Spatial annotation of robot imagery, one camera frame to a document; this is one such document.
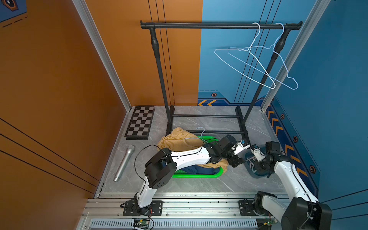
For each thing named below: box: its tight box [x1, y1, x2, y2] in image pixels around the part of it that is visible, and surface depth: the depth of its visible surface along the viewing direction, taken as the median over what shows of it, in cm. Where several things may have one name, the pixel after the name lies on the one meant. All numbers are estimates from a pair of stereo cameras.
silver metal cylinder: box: [113, 144, 135, 183], surface depth 91 cm
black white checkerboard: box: [124, 105, 155, 141], surface depth 107 cm
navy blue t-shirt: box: [180, 165, 220, 175], surface depth 81 cm
